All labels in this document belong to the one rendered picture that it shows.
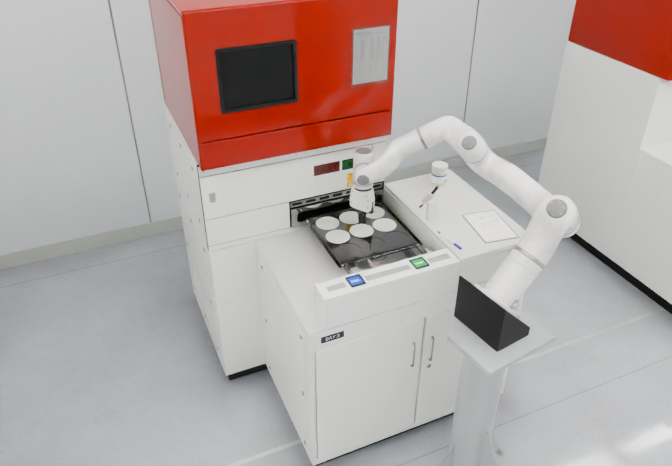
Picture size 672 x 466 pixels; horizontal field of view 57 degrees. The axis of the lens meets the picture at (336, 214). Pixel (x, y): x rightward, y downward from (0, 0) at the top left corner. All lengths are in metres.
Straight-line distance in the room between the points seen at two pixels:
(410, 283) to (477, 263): 0.29
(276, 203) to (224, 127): 0.45
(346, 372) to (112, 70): 2.24
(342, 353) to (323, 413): 0.30
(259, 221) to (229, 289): 0.35
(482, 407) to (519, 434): 0.62
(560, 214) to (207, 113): 1.26
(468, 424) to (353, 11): 1.62
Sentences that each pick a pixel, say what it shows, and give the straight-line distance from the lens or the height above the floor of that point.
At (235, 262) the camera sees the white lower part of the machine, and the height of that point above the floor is 0.73.
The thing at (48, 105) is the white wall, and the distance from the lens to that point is 3.87.
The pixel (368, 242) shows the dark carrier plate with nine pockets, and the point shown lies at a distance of 2.52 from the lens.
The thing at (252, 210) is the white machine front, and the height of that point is 0.97.
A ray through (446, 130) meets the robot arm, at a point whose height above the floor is 1.36.
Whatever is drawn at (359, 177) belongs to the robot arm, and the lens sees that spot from 2.40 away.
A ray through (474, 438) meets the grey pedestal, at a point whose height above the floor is 0.31.
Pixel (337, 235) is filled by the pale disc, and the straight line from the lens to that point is 2.56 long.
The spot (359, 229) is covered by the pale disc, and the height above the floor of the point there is 0.90.
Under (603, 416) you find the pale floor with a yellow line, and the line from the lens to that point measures 3.29.
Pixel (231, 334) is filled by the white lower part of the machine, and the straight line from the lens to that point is 2.96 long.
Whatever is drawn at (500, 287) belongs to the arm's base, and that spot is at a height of 1.01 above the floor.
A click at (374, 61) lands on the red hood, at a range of 2.47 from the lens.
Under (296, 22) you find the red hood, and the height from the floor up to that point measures 1.74.
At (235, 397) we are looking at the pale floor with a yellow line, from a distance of 3.15.
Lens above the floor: 2.35
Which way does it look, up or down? 33 degrees down
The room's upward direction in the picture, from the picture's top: straight up
